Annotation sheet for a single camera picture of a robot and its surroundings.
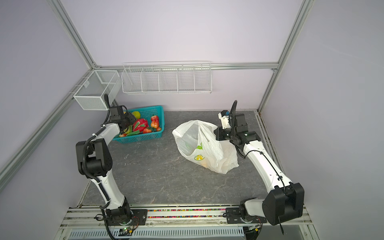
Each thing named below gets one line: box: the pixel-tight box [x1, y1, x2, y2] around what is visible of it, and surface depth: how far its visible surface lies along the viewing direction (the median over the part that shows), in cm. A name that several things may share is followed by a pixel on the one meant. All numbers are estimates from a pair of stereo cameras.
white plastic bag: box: [172, 120, 240, 174], surface depth 80 cm
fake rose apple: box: [151, 121, 159, 129], surface depth 109 cm
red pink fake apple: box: [151, 115, 159, 122], surface depth 114 cm
